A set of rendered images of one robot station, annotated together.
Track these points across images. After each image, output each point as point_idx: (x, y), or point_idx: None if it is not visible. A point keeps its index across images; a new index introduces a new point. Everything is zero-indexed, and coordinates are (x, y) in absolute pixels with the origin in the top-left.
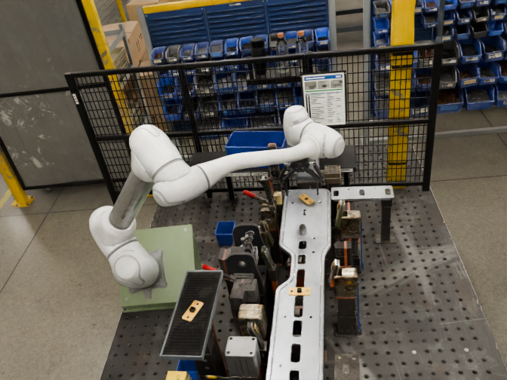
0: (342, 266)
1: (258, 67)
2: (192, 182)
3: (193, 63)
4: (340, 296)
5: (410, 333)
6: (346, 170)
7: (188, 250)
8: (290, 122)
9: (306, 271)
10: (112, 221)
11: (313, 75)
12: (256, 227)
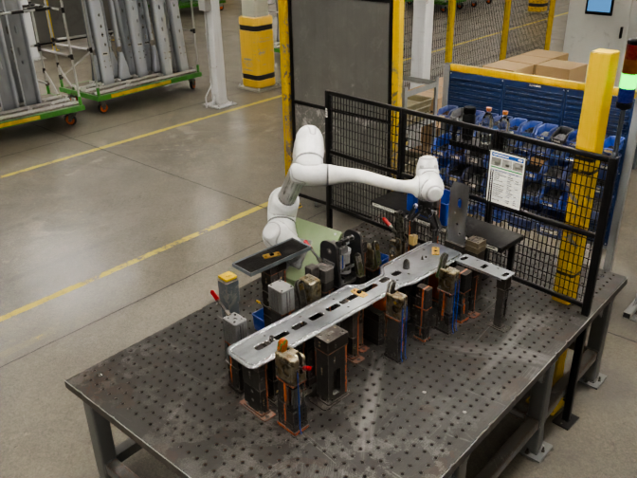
0: (419, 306)
1: (463, 132)
2: (314, 172)
3: (411, 110)
4: (389, 315)
5: (436, 382)
6: (492, 248)
7: None
8: (418, 165)
9: (377, 286)
10: (279, 194)
11: (500, 153)
12: (358, 235)
